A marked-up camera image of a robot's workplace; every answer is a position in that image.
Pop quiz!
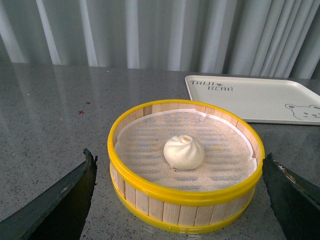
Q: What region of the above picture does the white bear print tray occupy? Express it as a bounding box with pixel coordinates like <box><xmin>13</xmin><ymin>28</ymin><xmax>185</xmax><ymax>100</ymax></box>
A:
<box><xmin>185</xmin><ymin>75</ymin><xmax>320</xmax><ymax>126</ymax></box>

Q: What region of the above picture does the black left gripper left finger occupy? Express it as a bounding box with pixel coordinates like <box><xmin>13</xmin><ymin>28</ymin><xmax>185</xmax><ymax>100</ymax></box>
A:
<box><xmin>0</xmin><ymin>149</ymin><xmax>98</xmax><ymax>240</ymax></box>

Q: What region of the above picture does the white mesh steamer liner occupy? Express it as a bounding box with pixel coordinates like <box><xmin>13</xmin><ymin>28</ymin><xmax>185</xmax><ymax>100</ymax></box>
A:
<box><xmin>115</xmin><ymin>109</ymin><xmax>257</xmax><ymax>192</ymax></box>

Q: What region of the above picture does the yellow rimmed bamboo steamer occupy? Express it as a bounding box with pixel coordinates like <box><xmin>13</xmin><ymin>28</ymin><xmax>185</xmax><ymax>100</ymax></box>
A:
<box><xmin>107</xmin><ymin>99</ymin><xmax>265</xmax><ymax>234</ymax></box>

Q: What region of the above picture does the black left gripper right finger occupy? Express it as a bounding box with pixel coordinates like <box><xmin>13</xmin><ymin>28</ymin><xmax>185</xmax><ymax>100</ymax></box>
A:
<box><xmin>262</xmin><ymin>153</ymin><xmax>320</xmax><ymax>240</ymax></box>

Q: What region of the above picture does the white steamed bun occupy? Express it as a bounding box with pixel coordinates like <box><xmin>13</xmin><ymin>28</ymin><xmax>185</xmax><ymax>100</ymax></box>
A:
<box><xmin>163</xmin><ymin>134</ymin><xmax>205</xmax><ymax>171</ymax></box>

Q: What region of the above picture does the grey pleated curtain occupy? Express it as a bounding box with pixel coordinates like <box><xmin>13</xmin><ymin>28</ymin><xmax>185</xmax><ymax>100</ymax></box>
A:
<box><xmin>0</xmin><ymin>0</ymin><xmax>320</xmax><ymax>79</ymax></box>

